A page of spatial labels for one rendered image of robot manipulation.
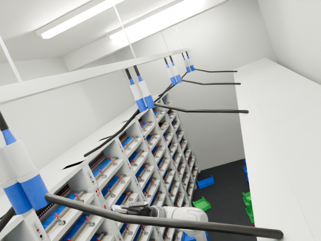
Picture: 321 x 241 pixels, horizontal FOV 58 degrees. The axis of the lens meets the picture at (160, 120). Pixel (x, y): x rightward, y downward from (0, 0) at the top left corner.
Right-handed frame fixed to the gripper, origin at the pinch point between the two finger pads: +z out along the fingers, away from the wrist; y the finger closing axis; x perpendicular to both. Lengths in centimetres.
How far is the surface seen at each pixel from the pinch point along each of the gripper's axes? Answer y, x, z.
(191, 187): -87, -219, -303
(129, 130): -25, -202, -119
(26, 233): -56, -43, 14
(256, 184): 47, 37, -19
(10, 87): 34, -9, 62
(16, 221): -48, -42, 23
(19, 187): 10, 12, 51
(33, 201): 10, 18, 47
